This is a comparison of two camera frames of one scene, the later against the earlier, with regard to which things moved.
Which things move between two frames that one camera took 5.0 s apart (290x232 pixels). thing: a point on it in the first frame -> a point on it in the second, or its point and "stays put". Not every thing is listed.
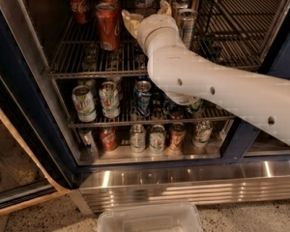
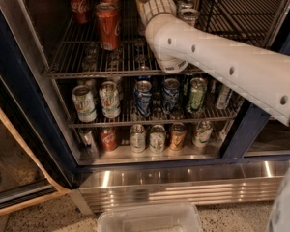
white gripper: [152, 25] -> [159, 8]
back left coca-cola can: [79, 3] stays put
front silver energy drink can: [187, 18] stays put
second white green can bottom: [158, 139] stays put
